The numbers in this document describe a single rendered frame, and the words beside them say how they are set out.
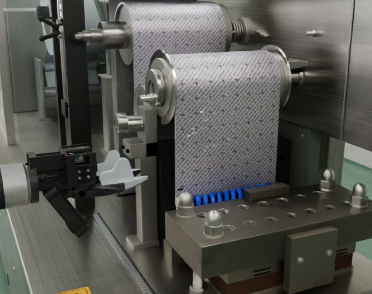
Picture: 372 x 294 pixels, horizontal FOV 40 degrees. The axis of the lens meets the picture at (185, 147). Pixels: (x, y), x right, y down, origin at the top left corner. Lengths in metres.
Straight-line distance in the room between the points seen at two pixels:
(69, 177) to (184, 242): 0.23
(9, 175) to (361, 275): 0.68
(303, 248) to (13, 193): 0.50
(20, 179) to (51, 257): 0.28
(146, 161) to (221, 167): 0.15
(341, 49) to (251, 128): 0.23
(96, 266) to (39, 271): 0.11
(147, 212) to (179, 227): 0.19
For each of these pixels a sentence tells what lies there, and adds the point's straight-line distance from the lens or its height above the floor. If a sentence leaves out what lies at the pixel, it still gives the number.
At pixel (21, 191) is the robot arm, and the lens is 0.90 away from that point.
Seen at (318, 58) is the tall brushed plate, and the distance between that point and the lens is 1.12.
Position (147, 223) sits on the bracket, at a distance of 1.12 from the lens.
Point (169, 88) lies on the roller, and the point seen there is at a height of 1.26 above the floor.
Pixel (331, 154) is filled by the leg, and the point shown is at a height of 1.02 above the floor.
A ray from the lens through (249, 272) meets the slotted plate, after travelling 0.94.
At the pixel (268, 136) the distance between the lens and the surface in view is 1.09.
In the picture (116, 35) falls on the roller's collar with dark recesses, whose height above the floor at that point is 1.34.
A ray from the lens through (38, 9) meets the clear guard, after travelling 1.93.
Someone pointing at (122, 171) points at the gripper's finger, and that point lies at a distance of 0.93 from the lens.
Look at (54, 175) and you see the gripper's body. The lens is 0.92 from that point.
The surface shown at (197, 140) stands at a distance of 1.01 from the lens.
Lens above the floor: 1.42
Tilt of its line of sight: 17 degrees down
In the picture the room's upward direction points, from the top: straight up
